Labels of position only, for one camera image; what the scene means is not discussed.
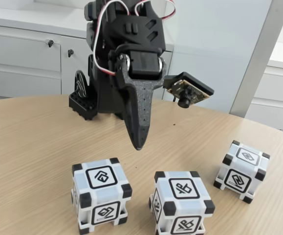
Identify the white cube crossed-lines symbol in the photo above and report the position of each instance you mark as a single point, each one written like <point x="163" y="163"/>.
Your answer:
<point x="182" y="188"/>

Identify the white cube zigzag symbol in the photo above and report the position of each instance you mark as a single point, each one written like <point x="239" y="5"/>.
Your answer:
<point x="246" y="156"/>

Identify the black round clamp knob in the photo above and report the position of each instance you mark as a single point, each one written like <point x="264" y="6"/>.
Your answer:
<point x="80" y="83"/>

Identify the white cube overlapping-squares symbol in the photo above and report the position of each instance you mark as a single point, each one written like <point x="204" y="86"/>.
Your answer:
<point x="102" y="176"/>

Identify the black cabinet key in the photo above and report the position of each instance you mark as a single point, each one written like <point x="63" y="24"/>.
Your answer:
<point x="70" y="52"/>
<point x="50" y="43"/>

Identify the grey pillar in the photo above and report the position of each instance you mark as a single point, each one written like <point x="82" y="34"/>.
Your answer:
<point x="258" y="61"/>

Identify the white low drawer cabinet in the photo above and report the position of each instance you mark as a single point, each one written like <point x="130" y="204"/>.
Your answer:
<point x="278" y="85"/>

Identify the camera module on black bracket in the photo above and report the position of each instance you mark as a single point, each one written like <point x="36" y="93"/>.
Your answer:
<point x="192" y="85"/>

